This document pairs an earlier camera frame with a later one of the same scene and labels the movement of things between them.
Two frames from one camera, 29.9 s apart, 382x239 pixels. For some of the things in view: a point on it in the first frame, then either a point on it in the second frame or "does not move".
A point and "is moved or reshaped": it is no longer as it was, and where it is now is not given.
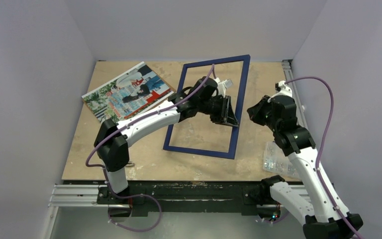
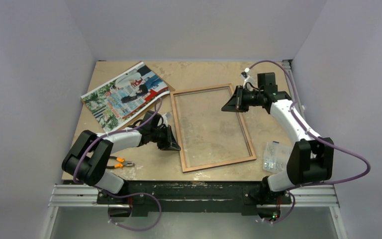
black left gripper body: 212,107 to 158,136
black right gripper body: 256,112 to 239,99
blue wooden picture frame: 228,155 is moved or reshaped
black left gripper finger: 225,100 to 168,144
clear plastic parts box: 274,161 does not move
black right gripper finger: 256,114 to 235,103
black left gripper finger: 232,118 to 173,145
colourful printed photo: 135,90 does not move
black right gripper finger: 264,102 to 239,106
